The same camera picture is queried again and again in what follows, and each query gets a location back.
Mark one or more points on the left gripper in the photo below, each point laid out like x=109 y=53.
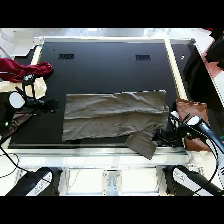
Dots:
x=46 y=106

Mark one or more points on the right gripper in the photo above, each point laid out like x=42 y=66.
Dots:
x=170 y=137

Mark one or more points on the brown T-shirt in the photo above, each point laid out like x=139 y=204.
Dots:
x=193 y=106

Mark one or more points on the dark grey-brown T-shirt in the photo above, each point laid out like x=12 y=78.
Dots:
x=113 y=113

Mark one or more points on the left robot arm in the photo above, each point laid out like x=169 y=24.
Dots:
x=16 y=100

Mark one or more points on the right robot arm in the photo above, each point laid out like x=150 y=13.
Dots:
x=203 y=128

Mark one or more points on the brown striped garment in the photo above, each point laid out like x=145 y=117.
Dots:
x=21 y=123

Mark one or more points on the red garment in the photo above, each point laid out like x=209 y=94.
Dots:
x=20 y=68

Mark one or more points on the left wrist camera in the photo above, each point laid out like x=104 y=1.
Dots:
x=29 y=80

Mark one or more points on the silver frame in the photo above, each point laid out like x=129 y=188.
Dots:
x=100 y=160

